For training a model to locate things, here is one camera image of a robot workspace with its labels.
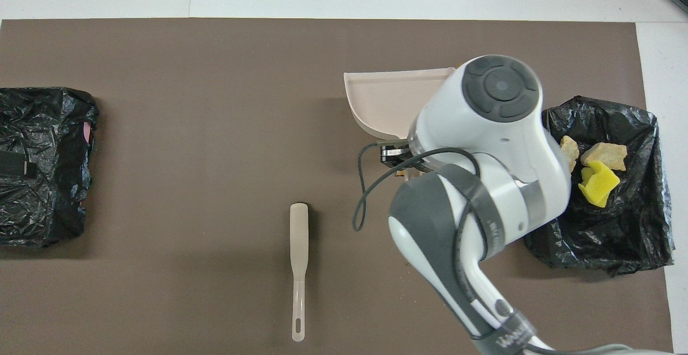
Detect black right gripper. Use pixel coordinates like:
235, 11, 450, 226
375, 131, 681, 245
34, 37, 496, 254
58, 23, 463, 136
380, 141, 425, 170

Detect beige brush with black bristles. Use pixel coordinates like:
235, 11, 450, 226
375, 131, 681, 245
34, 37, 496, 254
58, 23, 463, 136
289, 202, 310, 343

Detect brown table mat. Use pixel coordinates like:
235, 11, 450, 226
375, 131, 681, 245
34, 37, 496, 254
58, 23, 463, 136
0, 18, 674, 355

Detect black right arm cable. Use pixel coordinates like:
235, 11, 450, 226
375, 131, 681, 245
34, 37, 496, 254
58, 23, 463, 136
352, 141, 490, 291

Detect open black bag-lined bin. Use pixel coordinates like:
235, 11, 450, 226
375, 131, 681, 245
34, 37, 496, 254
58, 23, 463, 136
524, 95, 675, 276

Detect beige bread chunk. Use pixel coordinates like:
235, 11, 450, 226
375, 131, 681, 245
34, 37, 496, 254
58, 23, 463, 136
579, 141, 628, 172

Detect black bag-covered bin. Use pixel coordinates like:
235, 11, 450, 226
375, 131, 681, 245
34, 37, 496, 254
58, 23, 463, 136
0, 87, 99, 248

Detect beige plastic dustpan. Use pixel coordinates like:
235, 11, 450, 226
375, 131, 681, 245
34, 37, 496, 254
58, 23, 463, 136
343, 67, 457, 143

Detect yellow sponge piece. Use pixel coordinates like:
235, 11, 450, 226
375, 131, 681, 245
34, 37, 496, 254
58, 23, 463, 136
578, 160, 621, 208

